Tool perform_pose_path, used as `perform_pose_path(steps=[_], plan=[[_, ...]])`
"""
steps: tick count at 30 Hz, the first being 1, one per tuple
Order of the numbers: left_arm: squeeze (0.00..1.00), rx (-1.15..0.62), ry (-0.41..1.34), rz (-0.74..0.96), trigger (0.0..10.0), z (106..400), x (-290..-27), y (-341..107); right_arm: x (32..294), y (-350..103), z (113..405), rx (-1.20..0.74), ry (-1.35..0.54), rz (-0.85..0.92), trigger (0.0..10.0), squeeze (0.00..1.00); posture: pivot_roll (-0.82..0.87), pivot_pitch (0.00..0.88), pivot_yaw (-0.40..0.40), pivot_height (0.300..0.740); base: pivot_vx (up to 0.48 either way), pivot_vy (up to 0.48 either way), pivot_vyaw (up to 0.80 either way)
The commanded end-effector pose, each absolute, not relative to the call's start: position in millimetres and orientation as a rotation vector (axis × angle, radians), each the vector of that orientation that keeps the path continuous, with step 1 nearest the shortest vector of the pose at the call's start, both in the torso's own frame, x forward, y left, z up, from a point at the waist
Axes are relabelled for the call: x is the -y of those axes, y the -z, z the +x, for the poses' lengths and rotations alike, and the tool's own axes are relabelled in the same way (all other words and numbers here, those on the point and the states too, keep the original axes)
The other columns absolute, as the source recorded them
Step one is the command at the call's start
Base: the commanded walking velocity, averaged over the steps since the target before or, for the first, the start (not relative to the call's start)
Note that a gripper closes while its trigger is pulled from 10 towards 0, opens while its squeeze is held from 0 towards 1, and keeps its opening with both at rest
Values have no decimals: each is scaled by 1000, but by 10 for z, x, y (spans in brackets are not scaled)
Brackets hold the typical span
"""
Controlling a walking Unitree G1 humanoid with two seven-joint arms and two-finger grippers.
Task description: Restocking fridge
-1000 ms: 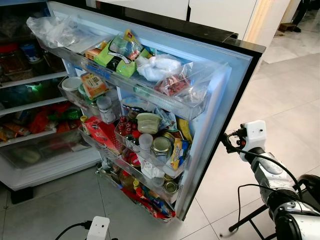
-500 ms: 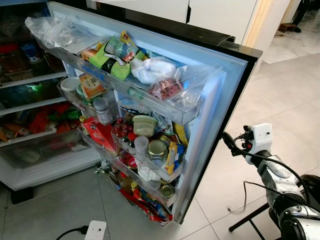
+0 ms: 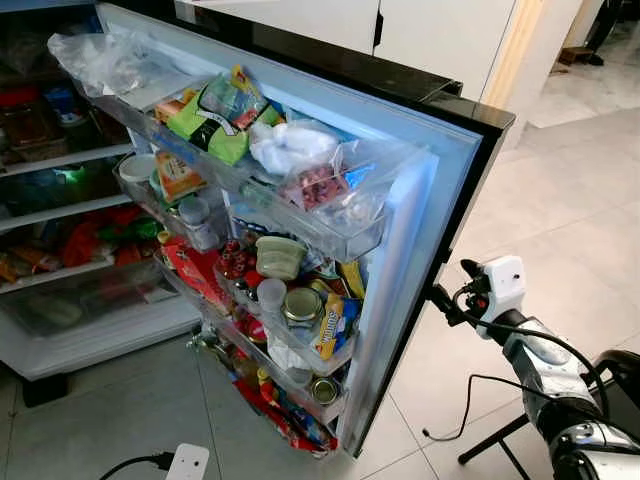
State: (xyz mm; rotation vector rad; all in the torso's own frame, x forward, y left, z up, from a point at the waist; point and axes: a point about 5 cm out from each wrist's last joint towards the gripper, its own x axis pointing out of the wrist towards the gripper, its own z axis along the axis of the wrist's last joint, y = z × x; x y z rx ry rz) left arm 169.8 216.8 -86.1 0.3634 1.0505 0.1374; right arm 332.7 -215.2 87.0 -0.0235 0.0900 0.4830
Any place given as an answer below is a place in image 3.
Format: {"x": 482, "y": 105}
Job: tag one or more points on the tin can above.
{"x": 325, "y": 389}

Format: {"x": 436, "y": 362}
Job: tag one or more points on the white fridge body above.
{"x": 60, "y": 335}

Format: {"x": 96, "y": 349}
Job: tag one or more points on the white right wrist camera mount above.
{"x": 505, "y": 280}

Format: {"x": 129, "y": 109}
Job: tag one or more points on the translucent white cup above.
{"x": 271, "y": 295}

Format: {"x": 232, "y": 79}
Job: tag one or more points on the white cabinet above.
{"x": 440, "y": 35}

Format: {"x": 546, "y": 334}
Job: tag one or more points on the clear pack red sweets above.
{"x": 320, "y": 187}

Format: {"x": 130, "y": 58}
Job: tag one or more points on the black fridge door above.
{"x": 405, "y": 260}

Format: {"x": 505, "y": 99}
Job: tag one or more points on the red patterned bag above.
{"x": 290, "y": 425}

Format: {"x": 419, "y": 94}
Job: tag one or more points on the red foil packet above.
{"x": 190, "y": 270}

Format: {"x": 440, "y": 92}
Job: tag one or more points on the green snack bag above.
{"x": 215, "y": 125}

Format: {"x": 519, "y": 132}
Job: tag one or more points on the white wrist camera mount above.
{"x": 188, "y": 463}
{"x": 505, "y": 280}

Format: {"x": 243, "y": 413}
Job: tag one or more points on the red food bag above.
{"x": 95, "y": 238}

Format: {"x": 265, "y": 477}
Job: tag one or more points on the white plastic bag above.
{"x": 292, "y": 145}

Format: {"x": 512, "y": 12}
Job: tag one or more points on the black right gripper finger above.
{"x": 446, "y": 303}

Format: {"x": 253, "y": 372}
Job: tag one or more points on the clear plastic bag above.
{"x": 100, "y": 62}

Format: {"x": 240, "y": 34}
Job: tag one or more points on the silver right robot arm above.
{"x": 545, "y": 365}

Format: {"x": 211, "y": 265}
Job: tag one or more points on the jar grey lid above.
{"x": 196, "y": 222}

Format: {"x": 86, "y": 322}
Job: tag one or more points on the yellow blue snack packet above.
{"x": 330, "y": 330}

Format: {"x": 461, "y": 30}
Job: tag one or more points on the red capped small bottles pack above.
{"x": 237, "y": 260}

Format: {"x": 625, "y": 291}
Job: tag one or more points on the pale green lidded tub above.
{"x": 280, "y": 257}

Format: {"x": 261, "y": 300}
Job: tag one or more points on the orange sachet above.
{"x": 178, "y": 175}

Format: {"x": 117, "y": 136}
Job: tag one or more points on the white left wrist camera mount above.
{"x": 188, "y": 463}

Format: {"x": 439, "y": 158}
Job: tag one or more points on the clear door shelf bin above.
{"x": 320, "y": 228}

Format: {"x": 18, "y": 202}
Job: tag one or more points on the clear crisper drawer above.
{"x": 70, "y": 305}

